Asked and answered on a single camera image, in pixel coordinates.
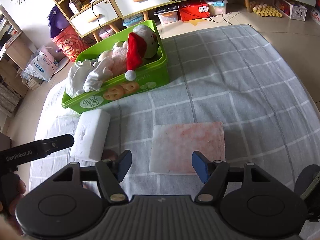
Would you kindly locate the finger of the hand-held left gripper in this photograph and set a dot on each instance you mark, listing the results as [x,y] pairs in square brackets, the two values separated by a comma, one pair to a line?
[58,142]

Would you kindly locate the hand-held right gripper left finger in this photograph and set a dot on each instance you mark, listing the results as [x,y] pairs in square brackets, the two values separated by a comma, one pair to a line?
[124,166]

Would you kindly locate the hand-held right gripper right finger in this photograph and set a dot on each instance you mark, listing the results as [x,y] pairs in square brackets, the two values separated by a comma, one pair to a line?
[199,166]

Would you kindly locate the white foam block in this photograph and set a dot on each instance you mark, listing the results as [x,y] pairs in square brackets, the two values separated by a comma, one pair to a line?
[91,132]

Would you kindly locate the green plastic box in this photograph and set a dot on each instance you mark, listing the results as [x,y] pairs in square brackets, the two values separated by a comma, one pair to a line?
[150,80]

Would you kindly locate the cream doll with patterned dress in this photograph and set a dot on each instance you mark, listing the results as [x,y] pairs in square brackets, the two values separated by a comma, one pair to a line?
[107,54]

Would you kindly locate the white plush with red hat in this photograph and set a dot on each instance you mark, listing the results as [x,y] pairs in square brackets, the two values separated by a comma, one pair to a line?
[135,50]

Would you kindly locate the person's left hand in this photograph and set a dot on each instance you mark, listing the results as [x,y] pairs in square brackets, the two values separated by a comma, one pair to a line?
[22,188]

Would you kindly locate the white shopping bag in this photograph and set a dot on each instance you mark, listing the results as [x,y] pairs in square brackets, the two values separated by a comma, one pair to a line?
[41,63]

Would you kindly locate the grey plaid bed sheet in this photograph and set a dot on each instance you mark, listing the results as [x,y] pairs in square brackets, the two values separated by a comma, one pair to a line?
[250,92]

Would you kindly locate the red bucket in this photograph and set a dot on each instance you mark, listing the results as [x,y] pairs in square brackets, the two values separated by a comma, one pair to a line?
[70,46]

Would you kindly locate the wooden desk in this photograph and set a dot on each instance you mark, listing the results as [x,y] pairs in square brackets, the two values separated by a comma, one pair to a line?
[12,55]

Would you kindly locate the dark rounded object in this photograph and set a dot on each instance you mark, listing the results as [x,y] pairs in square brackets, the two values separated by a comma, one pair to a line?
[306,177]

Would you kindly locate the purple plastic basket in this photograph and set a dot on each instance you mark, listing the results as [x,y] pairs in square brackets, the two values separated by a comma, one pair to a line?
[57,21]

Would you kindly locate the wooden shelf cabinet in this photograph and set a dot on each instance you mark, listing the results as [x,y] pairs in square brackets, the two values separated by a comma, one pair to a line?
[112,17]

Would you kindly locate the clear box with blue lid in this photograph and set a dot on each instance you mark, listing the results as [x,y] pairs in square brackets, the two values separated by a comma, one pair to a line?
[133,21]

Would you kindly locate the clear storage box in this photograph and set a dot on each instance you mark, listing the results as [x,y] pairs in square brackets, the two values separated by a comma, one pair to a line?
[166,16]

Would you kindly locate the red storage box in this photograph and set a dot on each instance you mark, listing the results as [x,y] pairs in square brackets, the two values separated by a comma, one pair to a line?
[193,11]

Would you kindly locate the egg tray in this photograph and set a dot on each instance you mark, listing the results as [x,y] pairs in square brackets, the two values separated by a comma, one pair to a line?
[265,9]

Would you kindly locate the white printed box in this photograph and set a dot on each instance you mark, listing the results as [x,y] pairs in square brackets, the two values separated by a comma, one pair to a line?
[292,8]

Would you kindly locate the white and blue carton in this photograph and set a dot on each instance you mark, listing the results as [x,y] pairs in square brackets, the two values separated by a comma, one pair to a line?
[316,16]

